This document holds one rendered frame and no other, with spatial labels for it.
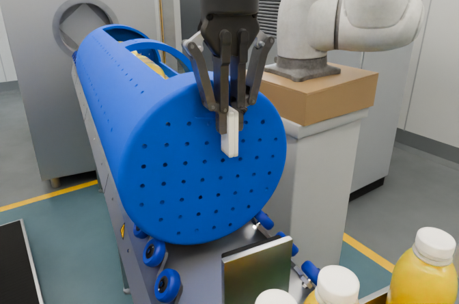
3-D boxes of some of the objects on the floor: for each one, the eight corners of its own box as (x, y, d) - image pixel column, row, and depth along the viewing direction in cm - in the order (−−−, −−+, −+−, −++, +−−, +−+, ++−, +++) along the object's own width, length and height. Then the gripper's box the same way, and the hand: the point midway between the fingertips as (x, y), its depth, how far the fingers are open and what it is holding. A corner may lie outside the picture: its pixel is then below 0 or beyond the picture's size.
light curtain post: (183, 214, 226) (164, -96, 161) (186, 218, 221) (168, -99, 156) (173, 216, 224) (151, -97, 159) (177, 221, 219) (154, -100, 154)
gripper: (190, -21, 38) (197, 173, 47) (290, -20, 43) (279, 154, 52) (169, -20, 44) (179, 152, 53) (259, -19, 49) (255, 136, 59)
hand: (229, 132), depth 51 cm, fingers closed, pressing on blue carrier
